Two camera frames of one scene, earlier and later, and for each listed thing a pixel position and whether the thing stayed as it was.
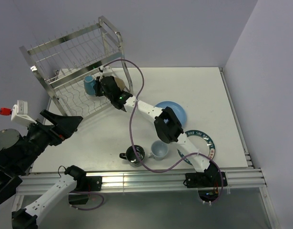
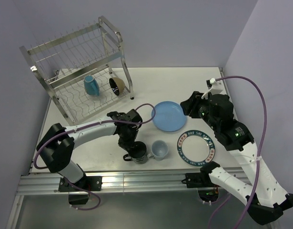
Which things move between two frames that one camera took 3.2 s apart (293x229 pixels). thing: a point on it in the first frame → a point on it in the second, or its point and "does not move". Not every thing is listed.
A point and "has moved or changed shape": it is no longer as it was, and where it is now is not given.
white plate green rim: [203, 143] does not move
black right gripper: [97, 93] → [187, 105]
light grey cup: [159, 150] does not move
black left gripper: [65, 125] → [125, 145]
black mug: [131, 156] has moved or changed shape
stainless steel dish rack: [62, 63] does not move
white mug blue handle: [89, 80] does not move
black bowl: [120, 83] does not move
